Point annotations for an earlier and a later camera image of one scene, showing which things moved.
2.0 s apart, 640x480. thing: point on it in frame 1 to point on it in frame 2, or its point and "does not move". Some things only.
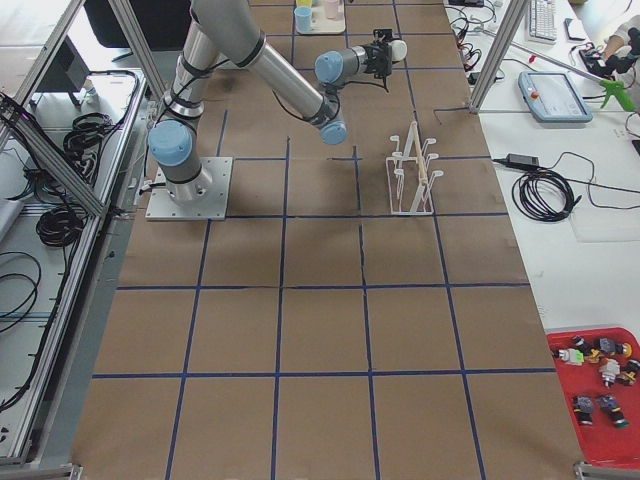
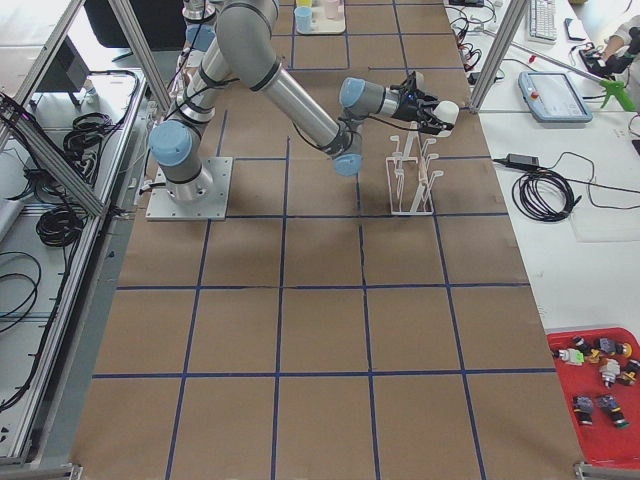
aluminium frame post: [514, 17] does not move
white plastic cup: [398, 50] to [448, 112]
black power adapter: [521, 161] does not move
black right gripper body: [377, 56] to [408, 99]
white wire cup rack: [410, 182] does not move
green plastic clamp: [617, 89] does not move
